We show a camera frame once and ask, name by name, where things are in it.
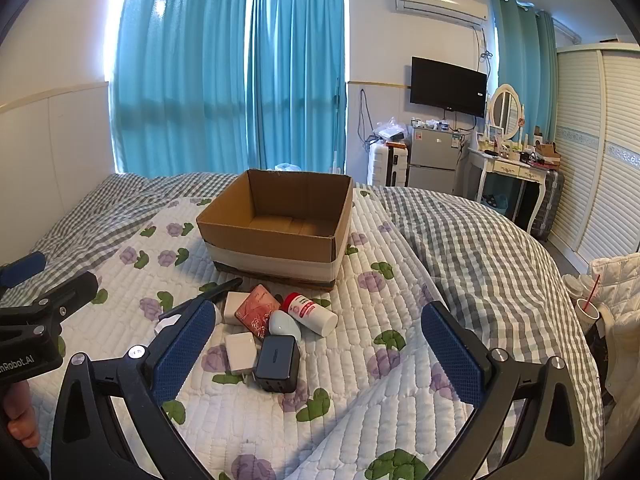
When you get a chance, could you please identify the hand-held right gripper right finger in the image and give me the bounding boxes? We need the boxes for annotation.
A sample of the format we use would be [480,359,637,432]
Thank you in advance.
[421,301,590,480]

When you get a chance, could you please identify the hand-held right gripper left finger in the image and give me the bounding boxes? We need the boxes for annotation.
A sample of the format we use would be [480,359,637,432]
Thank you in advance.
[50,301,221,480]

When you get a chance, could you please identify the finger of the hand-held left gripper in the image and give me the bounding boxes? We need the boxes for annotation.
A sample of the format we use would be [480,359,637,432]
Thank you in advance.
[0,271,100,335]
[0,251,47,289]

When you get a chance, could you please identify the person's left hand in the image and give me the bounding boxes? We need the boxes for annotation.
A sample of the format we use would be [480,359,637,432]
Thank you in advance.
[6,382,41,448]

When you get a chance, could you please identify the white plug charger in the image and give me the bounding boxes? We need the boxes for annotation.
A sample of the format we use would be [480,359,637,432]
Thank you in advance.
[223,331,259,376]

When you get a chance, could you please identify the white square power adapter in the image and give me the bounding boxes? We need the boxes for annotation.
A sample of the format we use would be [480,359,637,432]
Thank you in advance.
[222,291,247,326]

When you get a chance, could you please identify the black pen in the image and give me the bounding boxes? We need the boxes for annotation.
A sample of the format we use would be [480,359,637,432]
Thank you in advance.
[159,277,244,320]

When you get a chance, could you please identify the red patterned small box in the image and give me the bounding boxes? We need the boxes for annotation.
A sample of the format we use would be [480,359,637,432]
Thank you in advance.
[234,284,282,344]

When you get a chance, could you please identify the black plug charger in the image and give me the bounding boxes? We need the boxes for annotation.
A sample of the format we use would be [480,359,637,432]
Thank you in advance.
[252,335,301,394]

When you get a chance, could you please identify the white floral quilt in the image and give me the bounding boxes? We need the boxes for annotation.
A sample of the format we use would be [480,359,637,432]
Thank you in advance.
[30,187,483,480]

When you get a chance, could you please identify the white oval device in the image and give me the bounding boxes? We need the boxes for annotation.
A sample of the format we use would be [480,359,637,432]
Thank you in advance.
[268,310,303,344]

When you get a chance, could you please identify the white bed headboard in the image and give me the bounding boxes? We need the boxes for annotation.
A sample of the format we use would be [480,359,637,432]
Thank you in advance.
[0,82,114,267]

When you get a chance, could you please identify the open cardboard box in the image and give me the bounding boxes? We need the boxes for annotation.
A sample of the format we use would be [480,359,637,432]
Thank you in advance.
[195,169,355,292]

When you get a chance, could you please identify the white bottle with red cap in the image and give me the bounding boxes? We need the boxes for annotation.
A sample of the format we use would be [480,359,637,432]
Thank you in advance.
[280,291,339,337]

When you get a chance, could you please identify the cup with red straw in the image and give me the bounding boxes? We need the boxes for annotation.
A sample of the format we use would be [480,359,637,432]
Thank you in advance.
[575,274,601,324]

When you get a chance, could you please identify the white quilted jacket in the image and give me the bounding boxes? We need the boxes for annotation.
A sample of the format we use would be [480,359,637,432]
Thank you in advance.
[586,254,640,413]

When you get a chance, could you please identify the grey suitcase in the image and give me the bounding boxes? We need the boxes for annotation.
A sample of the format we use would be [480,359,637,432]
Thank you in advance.
[529,167,565,241]

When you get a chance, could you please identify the white dressing table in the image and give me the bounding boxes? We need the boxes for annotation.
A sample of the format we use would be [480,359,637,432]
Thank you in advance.
[466,146,547,234]

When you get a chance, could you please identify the silver small fridge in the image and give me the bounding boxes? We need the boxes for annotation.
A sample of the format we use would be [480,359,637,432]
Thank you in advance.
[406,124,464,194]

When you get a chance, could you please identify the white suitcase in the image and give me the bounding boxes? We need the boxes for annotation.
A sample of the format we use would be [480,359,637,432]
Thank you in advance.
[367,141,411,189]

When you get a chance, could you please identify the small brown cardboard box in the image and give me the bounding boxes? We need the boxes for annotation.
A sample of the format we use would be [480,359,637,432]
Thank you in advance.
[532,142,562,169]

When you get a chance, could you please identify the clear plastic bag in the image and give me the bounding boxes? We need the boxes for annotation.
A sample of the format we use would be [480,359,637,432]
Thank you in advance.
[372,117,411,144]

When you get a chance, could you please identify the blue curtain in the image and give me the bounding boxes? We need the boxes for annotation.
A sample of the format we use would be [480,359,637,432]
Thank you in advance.
[490,0,559,145]
[108,0,252,179]
[245,0,349,176]

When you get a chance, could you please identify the white slatted wardrobe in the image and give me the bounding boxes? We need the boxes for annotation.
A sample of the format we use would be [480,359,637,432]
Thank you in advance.
[546,42,640,272]

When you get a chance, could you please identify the oval white-framed mirror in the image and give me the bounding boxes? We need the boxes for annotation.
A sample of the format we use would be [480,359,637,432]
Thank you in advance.
[487,83,526,142]

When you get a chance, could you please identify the white air conditioner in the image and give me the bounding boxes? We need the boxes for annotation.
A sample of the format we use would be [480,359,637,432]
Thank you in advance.
[394,0,491,26]

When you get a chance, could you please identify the black wall television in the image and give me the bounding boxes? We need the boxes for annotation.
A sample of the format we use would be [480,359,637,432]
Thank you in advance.
[410,56,489,119]

